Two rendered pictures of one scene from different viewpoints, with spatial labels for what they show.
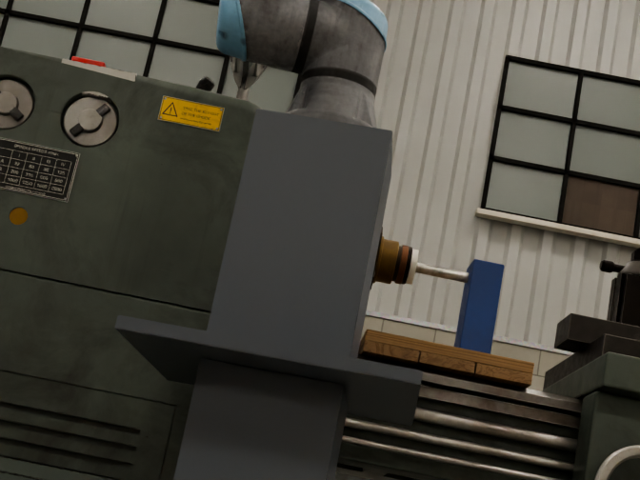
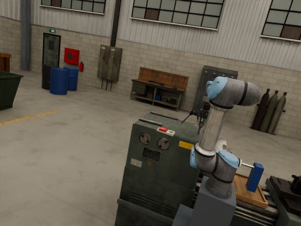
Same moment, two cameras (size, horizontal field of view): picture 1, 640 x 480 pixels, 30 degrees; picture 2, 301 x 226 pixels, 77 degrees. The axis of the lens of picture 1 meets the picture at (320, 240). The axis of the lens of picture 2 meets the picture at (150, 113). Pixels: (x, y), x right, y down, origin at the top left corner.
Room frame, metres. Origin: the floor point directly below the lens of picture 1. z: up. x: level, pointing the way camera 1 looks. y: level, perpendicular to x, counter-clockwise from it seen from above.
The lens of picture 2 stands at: (0.63, 0.24, 1.74)
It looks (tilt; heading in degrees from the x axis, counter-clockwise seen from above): 15 degrees down; 14
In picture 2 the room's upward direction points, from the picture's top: 11 degrees clockwise
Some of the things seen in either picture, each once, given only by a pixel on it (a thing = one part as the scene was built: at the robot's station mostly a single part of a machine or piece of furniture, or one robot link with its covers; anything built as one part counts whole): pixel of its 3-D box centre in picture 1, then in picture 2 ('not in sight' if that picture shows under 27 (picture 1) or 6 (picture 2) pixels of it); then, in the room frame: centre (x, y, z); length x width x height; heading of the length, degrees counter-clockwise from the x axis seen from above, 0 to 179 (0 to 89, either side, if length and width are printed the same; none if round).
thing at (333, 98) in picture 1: (332, 113); (220, 182); (1.70, 0.02, 1.15); 0.15 x 0.15 x 0.10
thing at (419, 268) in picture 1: (440, 272); (247, 165); (2.23, -0.24, 1.08); 0.13 x 0.07 x 0.07; 90
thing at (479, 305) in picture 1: (476, 322); (254, 177); (2.23, -0.33, 1.00); 0.08 x 0.06 x 0.23; 0
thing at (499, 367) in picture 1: (433, 372); (242, 186); (2.23, -0.26, 0.89); 0.36 x 0.30 x 0.04; 0
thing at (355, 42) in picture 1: (343, 43); (225, 164); (1.70, 0.03, 1.27); 0.13 x 0.12 x 0.14; 97
